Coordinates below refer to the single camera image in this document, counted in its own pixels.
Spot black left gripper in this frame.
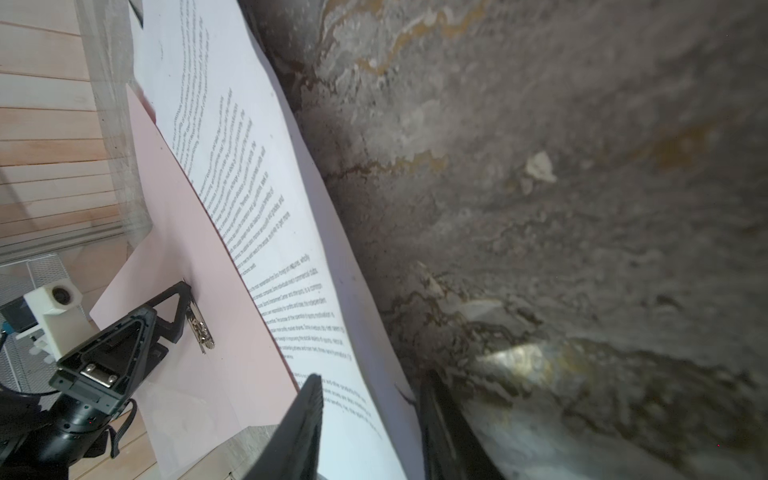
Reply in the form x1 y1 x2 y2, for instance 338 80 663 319
1 281 193 468

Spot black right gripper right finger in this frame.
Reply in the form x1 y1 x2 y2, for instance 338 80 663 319
418 370 504 480

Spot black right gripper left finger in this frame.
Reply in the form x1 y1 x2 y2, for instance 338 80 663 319
244 374 324 480

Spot pink file folder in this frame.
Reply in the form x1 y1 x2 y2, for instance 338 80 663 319
90 92 296 479

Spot printed white paper sheet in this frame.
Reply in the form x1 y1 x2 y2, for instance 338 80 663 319
138 1 425 479

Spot metal folder clip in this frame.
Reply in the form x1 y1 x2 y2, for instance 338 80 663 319
185 300 215 354

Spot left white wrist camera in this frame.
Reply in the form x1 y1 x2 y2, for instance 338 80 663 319
16 279 99 361

